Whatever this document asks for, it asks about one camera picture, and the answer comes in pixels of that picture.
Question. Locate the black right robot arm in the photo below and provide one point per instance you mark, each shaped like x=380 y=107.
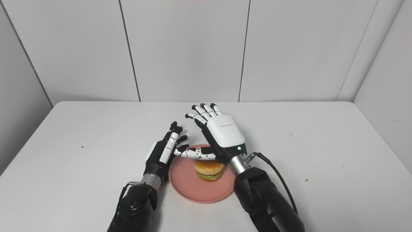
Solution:
x=264 y=199

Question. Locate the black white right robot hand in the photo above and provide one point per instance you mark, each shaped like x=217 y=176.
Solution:
x=225 y=132

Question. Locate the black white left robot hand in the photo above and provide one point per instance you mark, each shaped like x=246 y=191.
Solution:
x=161 y=158

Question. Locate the toy hamburger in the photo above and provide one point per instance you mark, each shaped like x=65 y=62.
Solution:
x=208 y=170

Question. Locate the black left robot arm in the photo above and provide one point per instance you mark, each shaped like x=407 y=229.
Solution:
x=136 y=203

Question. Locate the pink round plate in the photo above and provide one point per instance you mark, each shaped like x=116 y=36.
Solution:
x=186 y=183

